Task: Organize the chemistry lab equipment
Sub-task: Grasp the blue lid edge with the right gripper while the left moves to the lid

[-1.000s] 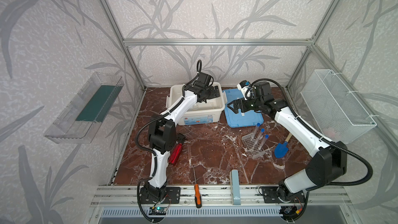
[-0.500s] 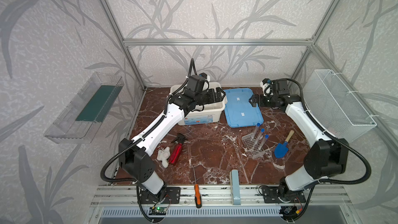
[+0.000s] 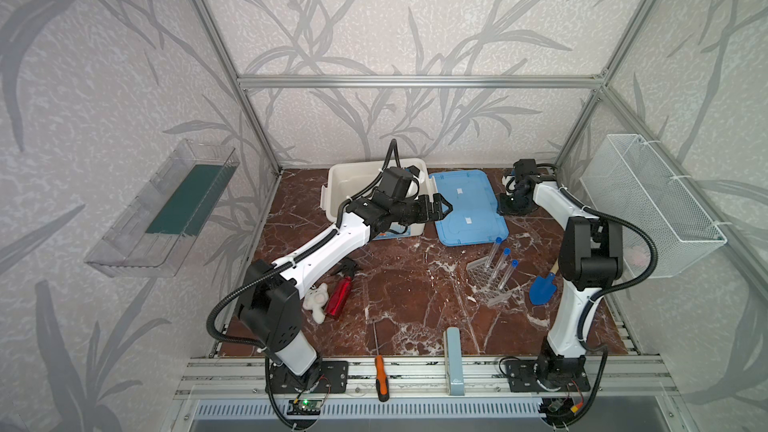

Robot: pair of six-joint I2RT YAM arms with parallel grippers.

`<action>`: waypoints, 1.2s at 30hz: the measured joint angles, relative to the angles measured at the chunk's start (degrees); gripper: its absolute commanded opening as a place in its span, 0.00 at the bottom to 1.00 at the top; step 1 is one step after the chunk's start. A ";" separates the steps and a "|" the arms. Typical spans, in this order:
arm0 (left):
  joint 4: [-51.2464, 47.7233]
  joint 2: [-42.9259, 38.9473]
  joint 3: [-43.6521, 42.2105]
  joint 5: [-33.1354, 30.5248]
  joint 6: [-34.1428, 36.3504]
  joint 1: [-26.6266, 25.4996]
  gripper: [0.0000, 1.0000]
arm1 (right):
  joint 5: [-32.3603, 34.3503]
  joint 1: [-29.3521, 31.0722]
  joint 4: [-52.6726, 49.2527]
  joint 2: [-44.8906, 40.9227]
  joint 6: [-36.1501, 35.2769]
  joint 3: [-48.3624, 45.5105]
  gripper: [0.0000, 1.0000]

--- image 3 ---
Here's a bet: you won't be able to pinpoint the blue plastic bin lid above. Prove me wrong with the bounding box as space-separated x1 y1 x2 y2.
430 170 509 247

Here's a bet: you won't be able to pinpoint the white plastic storage bin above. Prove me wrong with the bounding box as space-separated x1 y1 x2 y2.
320 158 437 222

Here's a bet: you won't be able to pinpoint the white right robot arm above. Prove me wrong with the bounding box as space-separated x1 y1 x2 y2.
498 159 659 391

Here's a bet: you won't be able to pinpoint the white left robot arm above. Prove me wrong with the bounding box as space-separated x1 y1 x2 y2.
206 139 453 382

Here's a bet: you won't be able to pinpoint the clear test tube rack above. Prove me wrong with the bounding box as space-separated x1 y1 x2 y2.
466 254 526 308

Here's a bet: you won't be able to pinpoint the red black clamp tool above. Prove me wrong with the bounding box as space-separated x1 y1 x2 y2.
325 258 360 319

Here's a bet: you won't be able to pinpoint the white plastic molecule model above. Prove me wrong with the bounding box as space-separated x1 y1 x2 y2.
302 283 330 324

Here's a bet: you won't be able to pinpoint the light blue rectangular block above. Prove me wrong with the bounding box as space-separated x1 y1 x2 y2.
443 327 465 397

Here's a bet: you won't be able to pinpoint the green circuit board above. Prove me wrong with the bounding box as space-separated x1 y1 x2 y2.
287 399 324 416

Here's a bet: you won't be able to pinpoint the white wire mesh basket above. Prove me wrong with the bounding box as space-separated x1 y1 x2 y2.
580 134 727 279

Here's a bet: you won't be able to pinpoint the orange handled screwdriver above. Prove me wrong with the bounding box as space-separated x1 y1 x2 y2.
372 323 390 403

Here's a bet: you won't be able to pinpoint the clear wall shelf green mat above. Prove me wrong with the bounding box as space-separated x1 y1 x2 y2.
84 139 240 278

